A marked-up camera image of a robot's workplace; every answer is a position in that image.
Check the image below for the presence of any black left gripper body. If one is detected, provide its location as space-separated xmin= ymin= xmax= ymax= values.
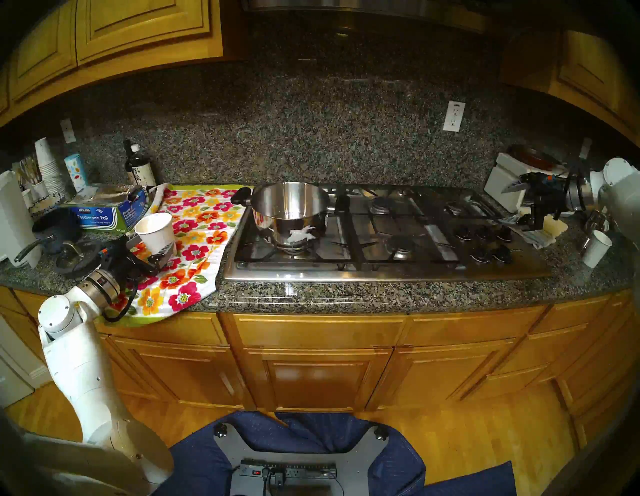
xmin=98 ymin=240 xmax=153 ymax=287

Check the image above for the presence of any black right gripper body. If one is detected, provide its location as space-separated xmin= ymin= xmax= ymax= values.
xmin=522 ymin=171 xmax=572 ymax=230

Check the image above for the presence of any tall white paper cup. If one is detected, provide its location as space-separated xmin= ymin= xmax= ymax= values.
xmin=134 ymin=212 xmax=176 ymax=255

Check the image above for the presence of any glass pot lid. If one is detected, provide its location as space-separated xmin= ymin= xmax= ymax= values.
xmin=54 ymin=240 xmax=103 ymax=280

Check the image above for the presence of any narrow black stove grate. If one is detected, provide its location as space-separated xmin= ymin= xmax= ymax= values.
xmin=417 ymin=191 xmax=501 ymax=222

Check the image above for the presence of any small white paper cup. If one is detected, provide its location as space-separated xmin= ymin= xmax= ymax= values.
xmin=582 ymin=230 xmax=613 ymax=269

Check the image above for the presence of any colourful patterned paper cup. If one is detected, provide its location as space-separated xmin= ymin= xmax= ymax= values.
xmin=64 ymin=153 xmax=89 ymax=193

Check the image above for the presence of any wide black stove grate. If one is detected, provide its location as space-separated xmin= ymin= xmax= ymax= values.
xmin=335 ymin=186 xmax=458 ymax=265
xmin=234 ymin=186 xmax=358 ymax=265

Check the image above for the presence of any stainless steel pot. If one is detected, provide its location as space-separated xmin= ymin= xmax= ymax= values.
xmin=231 ymin=181 xmax=351 ymax=249

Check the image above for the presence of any white toaster oven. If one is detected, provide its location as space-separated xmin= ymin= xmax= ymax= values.
xmin=484 ymin=152 xmax=571 ymax=213

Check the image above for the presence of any folded yellow dish cloth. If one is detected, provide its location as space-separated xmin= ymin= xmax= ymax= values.
xmin=502 ymin=212 xmax=569 ymax=249

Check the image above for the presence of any red-brown frying pan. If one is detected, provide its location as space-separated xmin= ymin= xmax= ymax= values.
xmin=507 ymin=144 xmax=566 ymax=172

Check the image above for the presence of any floral kitchen towel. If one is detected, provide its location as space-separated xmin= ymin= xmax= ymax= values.
xmin=102 ymin=184 xmax=248 ymax=326

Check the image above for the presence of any blue foodservice foil box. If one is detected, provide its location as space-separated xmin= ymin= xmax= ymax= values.
xmin=62 ymin=184 xmax=151 ymax=233

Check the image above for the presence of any shiny metal kitchen tool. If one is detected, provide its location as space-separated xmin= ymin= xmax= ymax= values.
xmin=582 ymin=210 xmax=608 ymax=248

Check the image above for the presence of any dark bottle with white label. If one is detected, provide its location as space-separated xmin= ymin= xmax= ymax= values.
xmin=129 ymin=144 xmax=157 ymax=188

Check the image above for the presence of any small black saucepan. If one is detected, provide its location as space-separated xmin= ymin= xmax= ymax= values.
xmin=14 ymin=209 xmax=83 ymax=263

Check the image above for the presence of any blue patterned bowl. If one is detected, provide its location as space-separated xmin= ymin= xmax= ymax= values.
xmin=30 ymin=194 xmax=66 ymax=218

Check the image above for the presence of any stack of white paper cups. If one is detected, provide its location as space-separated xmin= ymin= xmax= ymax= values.
xmin=34 ymin=137 xmax=68 ymax=198

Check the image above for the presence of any white paper towel roll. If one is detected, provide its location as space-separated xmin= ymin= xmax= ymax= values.
xmin=0 ymin=170 xmax=42 ymax=268

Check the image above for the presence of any wooden upper cabinet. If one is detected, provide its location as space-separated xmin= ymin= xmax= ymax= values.
xmin=500 ymin=27 xmax=640 ymax=146
xmin=0 ymin=0 xmax=224 ymax=126

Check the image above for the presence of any wooden utensils bundle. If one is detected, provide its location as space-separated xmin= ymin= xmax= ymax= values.
xmin=15 ymin=156 xmax=43 ymax=185

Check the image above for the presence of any white appliance panel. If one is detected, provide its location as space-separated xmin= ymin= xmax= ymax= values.
xmin=0 ymin=320 xmax=51 ymax=408

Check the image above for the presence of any stainless steel gas cooktop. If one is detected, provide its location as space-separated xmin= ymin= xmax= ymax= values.
xmin=222 ymin=184 xmax=551 ymax=282

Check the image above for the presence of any wooden lower cabinet run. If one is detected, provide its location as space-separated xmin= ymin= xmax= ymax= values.
xmin=0 ymin=285 xmax=640 ymax=451

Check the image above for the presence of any blue moving blanket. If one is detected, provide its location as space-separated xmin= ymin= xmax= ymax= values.
xmin=152 ymin=411 xmax=517 ymax=496

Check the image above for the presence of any steel range hood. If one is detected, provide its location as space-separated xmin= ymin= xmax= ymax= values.
xmin=242 ymin=0 xmax=491 ymax=33

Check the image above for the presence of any grey power strip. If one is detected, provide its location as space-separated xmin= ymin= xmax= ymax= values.
xmin=239 ymin=459 xmax=338 ymax=482

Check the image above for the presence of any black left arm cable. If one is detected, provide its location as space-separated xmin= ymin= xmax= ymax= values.
xmin=100 ymin=280 xmax=139 ymax=323

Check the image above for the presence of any white wall power outlet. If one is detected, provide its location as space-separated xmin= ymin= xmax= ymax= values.
xmin=443 ymin=101 xmax=466 ymax=133

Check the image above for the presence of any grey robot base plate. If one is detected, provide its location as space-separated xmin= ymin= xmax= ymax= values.
xmin=214 ymin=422 xmax=390 ymax=496

